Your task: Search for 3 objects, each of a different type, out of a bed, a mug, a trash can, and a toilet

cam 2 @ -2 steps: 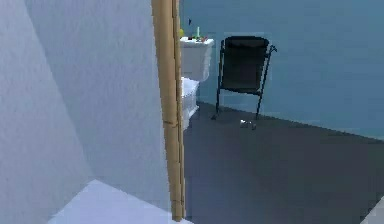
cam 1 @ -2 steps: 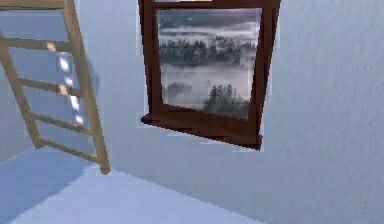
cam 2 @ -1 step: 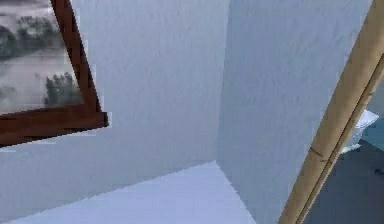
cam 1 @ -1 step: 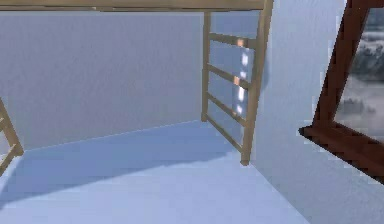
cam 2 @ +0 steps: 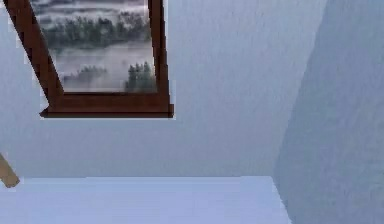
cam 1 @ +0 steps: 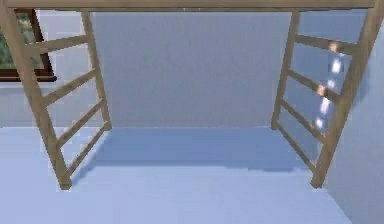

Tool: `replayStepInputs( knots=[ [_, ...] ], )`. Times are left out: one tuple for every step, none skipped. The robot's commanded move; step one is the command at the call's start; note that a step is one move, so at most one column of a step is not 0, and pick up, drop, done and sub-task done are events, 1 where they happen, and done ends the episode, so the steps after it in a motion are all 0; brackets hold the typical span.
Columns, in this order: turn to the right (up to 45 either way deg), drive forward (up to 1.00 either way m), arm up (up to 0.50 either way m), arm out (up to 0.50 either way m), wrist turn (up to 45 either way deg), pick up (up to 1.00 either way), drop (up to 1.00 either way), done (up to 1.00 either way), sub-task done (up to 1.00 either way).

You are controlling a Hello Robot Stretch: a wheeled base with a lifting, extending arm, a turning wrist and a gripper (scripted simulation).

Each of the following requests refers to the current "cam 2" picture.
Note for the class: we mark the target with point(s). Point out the brown framed window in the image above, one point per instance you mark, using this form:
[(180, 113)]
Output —
[(106, 103)]

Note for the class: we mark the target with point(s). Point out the tan wooden furniture leg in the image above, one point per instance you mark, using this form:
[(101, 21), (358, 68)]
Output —
[(7, 175)]

